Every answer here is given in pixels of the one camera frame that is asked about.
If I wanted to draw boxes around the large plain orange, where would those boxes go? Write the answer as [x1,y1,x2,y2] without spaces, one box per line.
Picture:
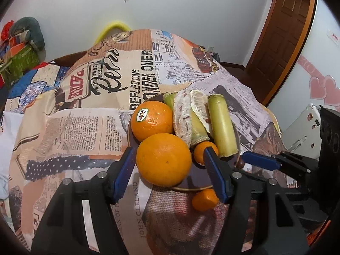
[135,133,192,187]

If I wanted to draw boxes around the green patterned bag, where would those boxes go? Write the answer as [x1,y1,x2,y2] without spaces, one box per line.
[0,42,40,80]

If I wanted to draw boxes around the red plastic bag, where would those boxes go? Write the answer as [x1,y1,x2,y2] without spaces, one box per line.
[0,20,14,40]

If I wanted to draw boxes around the pink heart wall sticker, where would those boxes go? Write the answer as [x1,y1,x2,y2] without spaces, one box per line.
[297,54,340,101]

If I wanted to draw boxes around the large orange with sticker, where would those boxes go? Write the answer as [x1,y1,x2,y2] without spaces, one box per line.
[131,100,174,142]

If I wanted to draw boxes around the small tangerine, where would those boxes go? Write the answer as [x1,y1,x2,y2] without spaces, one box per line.
[192,188,220,212]
[193,141,220,165]

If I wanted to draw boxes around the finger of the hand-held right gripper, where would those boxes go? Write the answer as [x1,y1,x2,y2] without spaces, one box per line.
[242,151,319,176]
[283,185,323,214]

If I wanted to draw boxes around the white cloth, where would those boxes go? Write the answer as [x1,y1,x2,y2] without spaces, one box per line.
[0,110,26,201]

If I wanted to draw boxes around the purple round plate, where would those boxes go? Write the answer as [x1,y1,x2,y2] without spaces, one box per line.
[127,93,243,192]

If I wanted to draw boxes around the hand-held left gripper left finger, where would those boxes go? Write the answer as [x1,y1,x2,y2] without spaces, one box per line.
[30,146,137,255]

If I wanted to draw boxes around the orange cardboard box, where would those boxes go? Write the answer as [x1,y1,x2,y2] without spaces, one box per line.
[11,44,31,55]

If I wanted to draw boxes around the grey plush pillow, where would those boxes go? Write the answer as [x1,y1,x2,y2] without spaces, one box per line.
[9,17,45,51]

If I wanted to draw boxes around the peeled pink pomelo segment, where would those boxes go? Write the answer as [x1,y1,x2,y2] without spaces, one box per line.
[173,90,193,149]

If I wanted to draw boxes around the white plastic panel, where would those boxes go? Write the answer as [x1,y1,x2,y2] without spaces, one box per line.
[282,103,323,160]

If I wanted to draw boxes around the newspaper print tablecloth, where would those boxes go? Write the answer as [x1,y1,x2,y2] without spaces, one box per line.
[0,29,289,255]

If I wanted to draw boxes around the dark wooden bed frame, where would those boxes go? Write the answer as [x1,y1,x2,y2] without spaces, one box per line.
[46,51,89,68]

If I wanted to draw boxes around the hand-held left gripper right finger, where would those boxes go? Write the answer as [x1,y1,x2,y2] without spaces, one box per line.
[203,146,311,255]

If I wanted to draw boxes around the pomelo wedge with white pith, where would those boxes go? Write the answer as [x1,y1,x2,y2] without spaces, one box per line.
[190,90,213,133]

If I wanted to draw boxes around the brown wooden door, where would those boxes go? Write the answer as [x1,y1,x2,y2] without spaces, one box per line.
[244,0,318,104]

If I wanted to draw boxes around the yellow sugarcane piece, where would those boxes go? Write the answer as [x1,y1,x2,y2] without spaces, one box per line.
[163,92,210,148]
[207,94,239,158]

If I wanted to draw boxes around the blue patterned bedsheet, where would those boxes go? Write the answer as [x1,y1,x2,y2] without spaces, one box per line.
[5,62,72,112]

